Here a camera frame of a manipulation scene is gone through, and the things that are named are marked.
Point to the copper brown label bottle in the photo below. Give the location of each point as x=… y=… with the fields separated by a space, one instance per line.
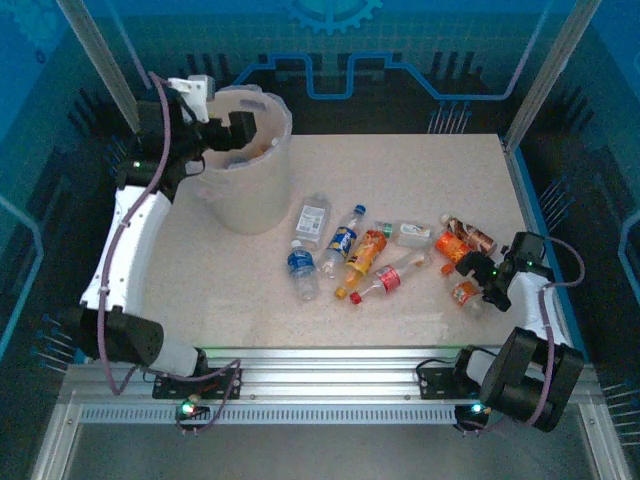
x=477 y=237

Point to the wide orange label bottle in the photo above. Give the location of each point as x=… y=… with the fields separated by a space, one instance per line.
x=450 y=246

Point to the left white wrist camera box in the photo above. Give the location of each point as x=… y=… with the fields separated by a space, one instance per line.
x=195 y=92

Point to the blue label water bottle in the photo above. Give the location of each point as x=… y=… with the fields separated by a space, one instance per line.
x=301 y=265

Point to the blue yellow label bottle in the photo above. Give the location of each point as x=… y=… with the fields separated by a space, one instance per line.
x=342 y=240

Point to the white bin with plastic liner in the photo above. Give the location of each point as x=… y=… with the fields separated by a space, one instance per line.
x=250 y=195

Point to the small LED control board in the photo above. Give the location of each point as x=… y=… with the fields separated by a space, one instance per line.
x=475 y=409
x=187 y=407

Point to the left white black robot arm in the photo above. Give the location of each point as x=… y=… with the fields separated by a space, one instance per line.
x=125 y=240

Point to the tall orange label bottle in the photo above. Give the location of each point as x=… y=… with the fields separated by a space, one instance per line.
x=367 y=250

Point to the square clear white label bottle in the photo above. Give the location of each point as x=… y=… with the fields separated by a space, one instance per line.
x=312 y=220

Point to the aluminium frame post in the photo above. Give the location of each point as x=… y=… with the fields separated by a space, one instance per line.
x=100 y=65
x=550 y=65

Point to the red label clear bottle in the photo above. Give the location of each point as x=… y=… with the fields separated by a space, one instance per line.
x=390 y=280

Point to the small orange label bottle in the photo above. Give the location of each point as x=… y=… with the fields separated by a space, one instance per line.
x=465 y=295

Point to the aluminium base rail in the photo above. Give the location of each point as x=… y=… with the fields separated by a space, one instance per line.
x=325 y=375

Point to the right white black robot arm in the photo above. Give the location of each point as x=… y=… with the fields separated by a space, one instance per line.
x=530 y=380

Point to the clear green neck bottle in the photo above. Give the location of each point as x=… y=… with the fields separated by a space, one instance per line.
x=412 y=234

